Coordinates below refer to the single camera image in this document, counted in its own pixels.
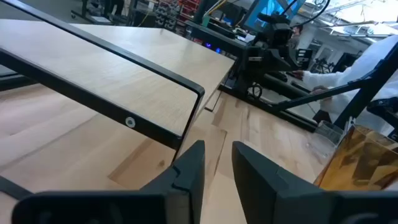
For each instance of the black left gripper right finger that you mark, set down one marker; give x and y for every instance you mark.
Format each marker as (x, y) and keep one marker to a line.
(261, 193)

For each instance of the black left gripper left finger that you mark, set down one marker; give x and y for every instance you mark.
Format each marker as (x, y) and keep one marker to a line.
(186, 186)

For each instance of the clear glass cup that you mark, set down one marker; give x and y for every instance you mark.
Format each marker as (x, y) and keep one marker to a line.
(326, 137)

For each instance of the tall amber plastic cup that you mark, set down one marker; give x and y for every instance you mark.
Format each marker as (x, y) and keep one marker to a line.
(357, 161)

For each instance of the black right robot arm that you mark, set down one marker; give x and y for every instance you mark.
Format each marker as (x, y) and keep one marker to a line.
(245, 67)

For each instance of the person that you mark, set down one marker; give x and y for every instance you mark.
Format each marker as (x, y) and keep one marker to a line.
(367, 65)
(297, 34)

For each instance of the monitor with blue screen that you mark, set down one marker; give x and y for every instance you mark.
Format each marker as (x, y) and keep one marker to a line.
(264, 12)

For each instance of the black desk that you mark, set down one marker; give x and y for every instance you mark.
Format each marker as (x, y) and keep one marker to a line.
(217, 37)

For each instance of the red parts bin rack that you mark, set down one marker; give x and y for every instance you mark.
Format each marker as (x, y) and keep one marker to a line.
(177, 12)

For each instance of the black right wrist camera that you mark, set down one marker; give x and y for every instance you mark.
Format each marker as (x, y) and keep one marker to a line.
(275, 29)

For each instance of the black metal table frame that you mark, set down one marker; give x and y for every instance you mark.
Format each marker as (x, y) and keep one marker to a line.
(295, 119)

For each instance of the wooden shelf with black frame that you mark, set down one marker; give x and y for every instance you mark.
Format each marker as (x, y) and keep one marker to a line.
(118, 77)

